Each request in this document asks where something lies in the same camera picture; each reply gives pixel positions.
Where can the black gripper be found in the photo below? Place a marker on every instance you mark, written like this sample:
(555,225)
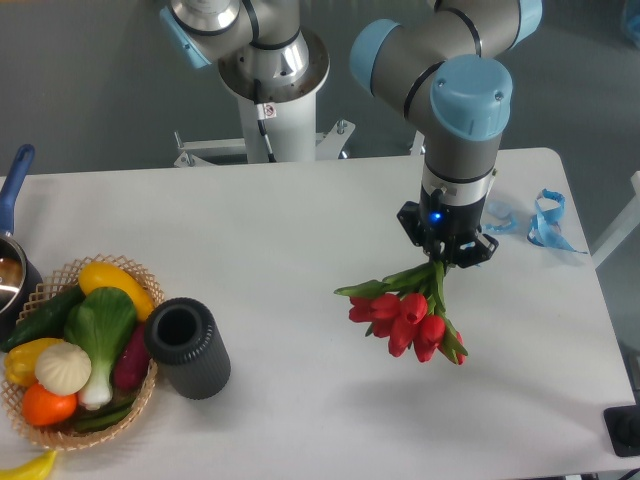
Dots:
(446,233)

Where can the red tulip bouquet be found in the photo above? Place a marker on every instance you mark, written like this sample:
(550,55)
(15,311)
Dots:
(408,310)

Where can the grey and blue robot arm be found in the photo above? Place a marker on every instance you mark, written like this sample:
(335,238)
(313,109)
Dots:
(443,77)

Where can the dark grey ribbed vase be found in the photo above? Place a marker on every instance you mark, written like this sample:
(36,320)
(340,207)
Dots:
(183,338)

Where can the small blue ribbon piece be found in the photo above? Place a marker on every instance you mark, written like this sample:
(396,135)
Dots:
(503,218)

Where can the blue ribbon strip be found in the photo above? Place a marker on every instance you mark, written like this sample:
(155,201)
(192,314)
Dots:
(544,226)

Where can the black device at edge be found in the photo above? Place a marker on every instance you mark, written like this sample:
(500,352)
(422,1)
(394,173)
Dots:
(622,424)

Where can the blue object top right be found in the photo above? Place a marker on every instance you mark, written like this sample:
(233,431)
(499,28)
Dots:
(630,21)

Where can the purple sweet potato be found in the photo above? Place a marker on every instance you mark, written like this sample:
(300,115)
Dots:
(131,368)

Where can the green bok choy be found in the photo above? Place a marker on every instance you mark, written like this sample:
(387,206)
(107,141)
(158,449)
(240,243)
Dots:
(101,325)

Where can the green pea pods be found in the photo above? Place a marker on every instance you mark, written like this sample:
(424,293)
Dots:
(103,418)

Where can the white steamed bun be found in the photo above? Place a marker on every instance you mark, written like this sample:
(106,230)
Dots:
(63,369)

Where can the dark green cucumber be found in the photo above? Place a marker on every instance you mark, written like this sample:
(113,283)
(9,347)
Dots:
(47,321)

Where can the woven wicker basket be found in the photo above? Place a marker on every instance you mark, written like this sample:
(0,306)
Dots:
(64,437)

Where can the orange tangerine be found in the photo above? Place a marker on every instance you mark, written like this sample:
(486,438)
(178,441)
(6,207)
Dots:
(41,407)

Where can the yellow bell pepper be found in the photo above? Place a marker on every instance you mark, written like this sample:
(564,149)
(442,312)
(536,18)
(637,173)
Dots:
(20,362)

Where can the yellow banana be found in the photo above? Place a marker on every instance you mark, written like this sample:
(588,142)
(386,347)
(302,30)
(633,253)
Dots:
(38,468)

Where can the white frame at right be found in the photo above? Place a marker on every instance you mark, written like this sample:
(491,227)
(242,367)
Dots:
(619,229)

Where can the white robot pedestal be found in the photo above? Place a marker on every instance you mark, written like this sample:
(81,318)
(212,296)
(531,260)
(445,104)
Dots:
(276,94)

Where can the blue handled saucepan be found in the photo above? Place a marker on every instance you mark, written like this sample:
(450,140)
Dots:
(19,277)

